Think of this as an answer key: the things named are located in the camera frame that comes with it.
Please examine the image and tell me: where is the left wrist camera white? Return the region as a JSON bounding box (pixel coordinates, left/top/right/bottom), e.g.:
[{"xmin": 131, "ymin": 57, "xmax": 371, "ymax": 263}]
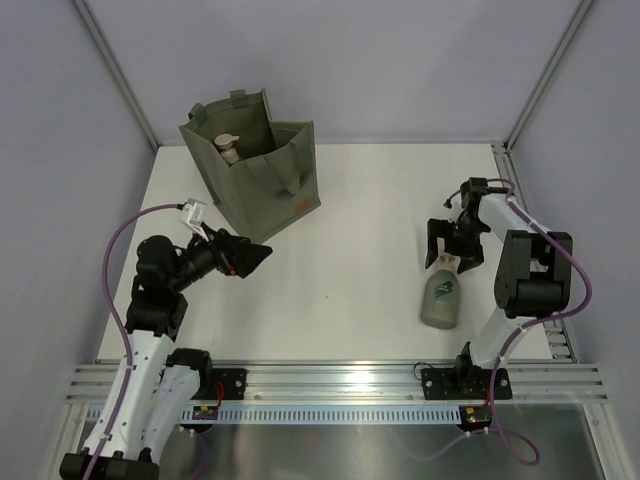
[{"xmin": 179, "ymin": 199, "xmax": 209, "ymax": 241}]

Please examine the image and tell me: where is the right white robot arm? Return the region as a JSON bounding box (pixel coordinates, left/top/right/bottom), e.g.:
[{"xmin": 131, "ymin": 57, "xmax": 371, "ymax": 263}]
[{"xmin": 421, "ymin": 177, "xmax": 573, "ymax": 402}]

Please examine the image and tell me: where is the green canvas tote bag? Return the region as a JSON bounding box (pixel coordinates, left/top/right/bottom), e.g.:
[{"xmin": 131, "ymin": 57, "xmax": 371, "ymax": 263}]
[{"xmin": 179, "ymin": 90, "xmax": 321, "ymax": 243}]

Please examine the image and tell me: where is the grey-green pump soap bottle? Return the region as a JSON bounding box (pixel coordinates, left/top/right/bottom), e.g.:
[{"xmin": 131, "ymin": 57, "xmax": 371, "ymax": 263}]
[{"xmin": 419, "ymin": 254, "xmax": 461, "ymax": 330}]

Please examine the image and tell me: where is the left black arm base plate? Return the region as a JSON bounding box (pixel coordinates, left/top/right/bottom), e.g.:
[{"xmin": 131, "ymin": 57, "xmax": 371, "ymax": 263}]
[{"xmin": 193, "ymin": 368, "xmax": 247, "ymax": 401}]

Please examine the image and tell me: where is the white slotted cable duct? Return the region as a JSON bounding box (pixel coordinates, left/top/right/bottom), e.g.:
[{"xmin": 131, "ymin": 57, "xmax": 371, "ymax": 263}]
[{"xmin": 178, "ymin": 405, "xmax": 461, "ymax": 425}]

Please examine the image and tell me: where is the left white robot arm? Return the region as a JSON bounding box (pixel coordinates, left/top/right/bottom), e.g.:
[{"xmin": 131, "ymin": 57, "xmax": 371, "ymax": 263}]
[{"xmin": 59, "ymin": 227, "xmax": 273, "ymax": 479}]

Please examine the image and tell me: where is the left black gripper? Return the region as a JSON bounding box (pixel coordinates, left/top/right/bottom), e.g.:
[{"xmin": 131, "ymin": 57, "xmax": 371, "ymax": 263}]
[{"xmin": 169, "ymin": 222, "xmax": 271, "ymax": 293}]

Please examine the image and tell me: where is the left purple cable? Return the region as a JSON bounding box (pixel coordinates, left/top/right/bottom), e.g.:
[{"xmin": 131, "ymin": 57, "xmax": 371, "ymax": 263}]
[{"xmin": 79, "ymin": 201, "xmax": 221, "ymax": 480}]

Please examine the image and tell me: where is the aluminium frame post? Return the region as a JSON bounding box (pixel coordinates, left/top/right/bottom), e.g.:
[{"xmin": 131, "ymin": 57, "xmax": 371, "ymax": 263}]
[
  {"xmin": 69, "ymin": 0, "xmax": 161, "ymax": 153},
  {"xmin": 503, "ymin": 0, "xmax": 599, "ymax": 154}
]

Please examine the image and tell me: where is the aluminium front rail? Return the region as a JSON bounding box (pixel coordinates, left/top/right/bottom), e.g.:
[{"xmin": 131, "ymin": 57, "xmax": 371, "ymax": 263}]
[{"xmin": 64, "ymin": 363, "xmax": 609, "ymax": 404}]

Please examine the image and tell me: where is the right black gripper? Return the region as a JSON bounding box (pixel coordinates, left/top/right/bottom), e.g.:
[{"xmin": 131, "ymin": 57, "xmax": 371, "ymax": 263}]
[{"xmin": 425, "ymin": 216, "xmax": 487, "ymax": 274}]

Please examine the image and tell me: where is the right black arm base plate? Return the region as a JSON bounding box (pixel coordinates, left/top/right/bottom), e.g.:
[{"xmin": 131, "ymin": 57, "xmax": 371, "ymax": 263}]
[{"xmin": 421, "ymin": 367, "xmax": 492, "ymax": 401}]

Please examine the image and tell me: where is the right aluminium frame post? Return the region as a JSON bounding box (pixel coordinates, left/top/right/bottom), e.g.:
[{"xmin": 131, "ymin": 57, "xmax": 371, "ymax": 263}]
[{"xmin": 503, "ymin": 0, "xmax": 599, "ymax": 154}]

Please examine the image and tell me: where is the left aluminium frame post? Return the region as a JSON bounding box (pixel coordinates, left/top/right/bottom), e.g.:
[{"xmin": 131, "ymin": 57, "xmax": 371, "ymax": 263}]
[{"xmin": 69, "ymin": 0, "xmax": 161, "ymax": 153}]

